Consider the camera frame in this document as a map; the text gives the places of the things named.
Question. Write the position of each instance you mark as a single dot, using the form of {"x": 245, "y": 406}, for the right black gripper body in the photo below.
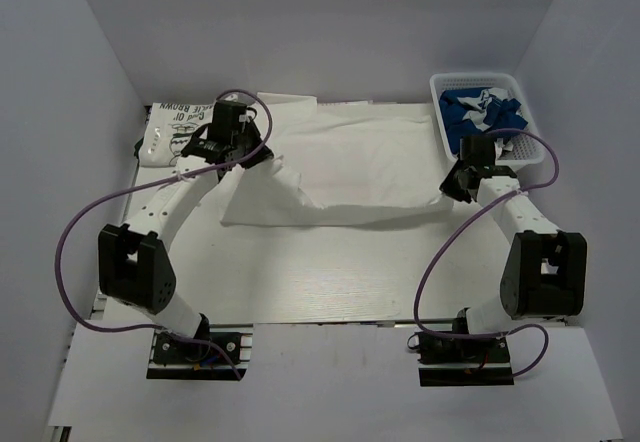
{"x": 455, "y": 185}

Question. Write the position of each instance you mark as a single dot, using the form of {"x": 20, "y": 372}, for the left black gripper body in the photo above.
{"x": 251, "y": 147}

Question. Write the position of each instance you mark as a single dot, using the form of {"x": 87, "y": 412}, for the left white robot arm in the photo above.
{"x": 133, "y": 258}

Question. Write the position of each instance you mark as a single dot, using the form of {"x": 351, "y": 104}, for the folded white Charlie Brown shirt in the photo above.
{"x": 169, "y": 127}

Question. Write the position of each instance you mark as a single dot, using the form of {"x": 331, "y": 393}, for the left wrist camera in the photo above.
{"x": 247, "y": 115}

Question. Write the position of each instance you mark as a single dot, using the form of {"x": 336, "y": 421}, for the blue and white t-shirt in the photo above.
{"x": 474, "y": 111}

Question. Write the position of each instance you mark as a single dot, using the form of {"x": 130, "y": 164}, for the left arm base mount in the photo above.
{"x": 171, "y": 359}

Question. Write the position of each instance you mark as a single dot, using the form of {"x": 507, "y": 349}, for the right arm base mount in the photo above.
{"x": 461, "y": 363}

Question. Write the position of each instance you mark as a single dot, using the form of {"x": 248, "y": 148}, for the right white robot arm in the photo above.
{"x": 545, "y": 270}

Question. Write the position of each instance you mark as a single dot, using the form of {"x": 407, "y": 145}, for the white Coca-Cola t-shirt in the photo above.
{"x": 337, "y": 165}

